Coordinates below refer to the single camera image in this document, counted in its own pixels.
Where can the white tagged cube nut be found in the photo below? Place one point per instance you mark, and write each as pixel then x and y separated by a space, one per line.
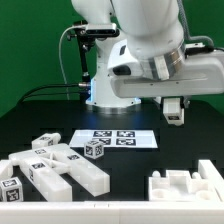
pixel 93 149

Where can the black camera stand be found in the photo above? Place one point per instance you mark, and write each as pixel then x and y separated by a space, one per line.
pixel 85 43

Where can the white tagged cube left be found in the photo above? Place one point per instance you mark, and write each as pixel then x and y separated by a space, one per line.
pixel 11 190

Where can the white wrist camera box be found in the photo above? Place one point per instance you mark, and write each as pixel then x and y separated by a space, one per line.
pixel 122 63

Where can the white front rail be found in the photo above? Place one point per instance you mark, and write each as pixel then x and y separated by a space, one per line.
pixel 111 213

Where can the white marker sheet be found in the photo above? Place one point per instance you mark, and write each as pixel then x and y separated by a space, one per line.
pixel 116 138

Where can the white right corner bracket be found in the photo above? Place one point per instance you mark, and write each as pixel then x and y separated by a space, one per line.
pixel 208 171

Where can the white chair back frame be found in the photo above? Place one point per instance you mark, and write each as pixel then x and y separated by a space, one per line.
pixel 44 166

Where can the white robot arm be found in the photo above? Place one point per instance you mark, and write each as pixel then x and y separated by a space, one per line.
pixel 141 53

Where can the white chair seat part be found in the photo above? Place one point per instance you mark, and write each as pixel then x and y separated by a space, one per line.
pixel 181 186

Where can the black camera on stand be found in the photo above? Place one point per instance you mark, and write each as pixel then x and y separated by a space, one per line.
pixel 102 30

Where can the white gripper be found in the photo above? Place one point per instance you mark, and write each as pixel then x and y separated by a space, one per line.
pixel 200 74

